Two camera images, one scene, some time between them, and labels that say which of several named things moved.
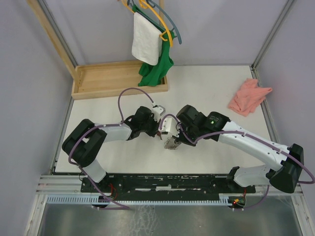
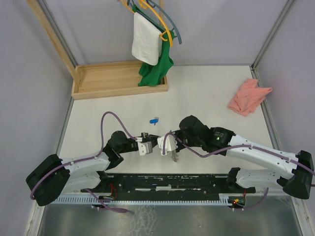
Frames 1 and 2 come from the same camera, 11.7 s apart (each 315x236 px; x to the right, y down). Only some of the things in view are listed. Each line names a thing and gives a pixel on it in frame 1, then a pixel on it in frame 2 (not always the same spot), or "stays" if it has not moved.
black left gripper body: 150,126 → 147,137
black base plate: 164,183 stays
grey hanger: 151,4 stays
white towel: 147,42 stays
